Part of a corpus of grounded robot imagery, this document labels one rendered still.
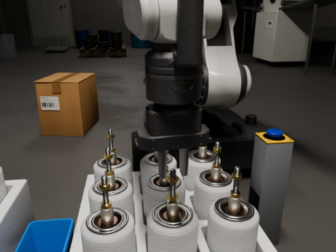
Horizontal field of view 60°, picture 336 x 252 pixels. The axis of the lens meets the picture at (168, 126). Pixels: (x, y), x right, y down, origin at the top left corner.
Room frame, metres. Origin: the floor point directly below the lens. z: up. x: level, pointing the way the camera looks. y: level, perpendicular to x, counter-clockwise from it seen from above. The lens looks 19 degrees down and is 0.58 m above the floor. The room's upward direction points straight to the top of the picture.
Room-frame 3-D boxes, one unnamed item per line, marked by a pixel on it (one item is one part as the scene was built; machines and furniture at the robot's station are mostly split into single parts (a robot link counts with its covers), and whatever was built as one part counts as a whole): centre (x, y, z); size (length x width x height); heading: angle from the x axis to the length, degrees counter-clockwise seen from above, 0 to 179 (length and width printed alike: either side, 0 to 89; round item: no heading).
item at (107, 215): (0.44, 0.11, 0.26); 0.02 x 0.02 x 0.03
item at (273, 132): (0.68, -0.27, 0.32); 0.04 x 0.04 x 0.02
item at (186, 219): (0.45, -0.01, 0.25); 0.08 x 0.08 x 0.01
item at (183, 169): (0.46, -0.03, 0.37); 0.03 x 0.02 x 0.06; 14
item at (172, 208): (0.45, -0.01, 0.26); 0.02 x 0.02 x 0.03
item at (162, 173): (0.45, 0.01, 0.36); 0.03 x 0.02 x 0.06; 14
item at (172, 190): (0.45, -0.01, 0.31); 0.01 x 0.01 x 0.08
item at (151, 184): (0.57, 0.01, 0.25); 0.08 x 0.08 x 0.01
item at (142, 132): (0.45, -0.01, 0.46); 0.13 x 0.10 x 0.12; 104
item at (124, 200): (0.55, 0.13, 0.16); 0.10 x 0.10 x 0.18
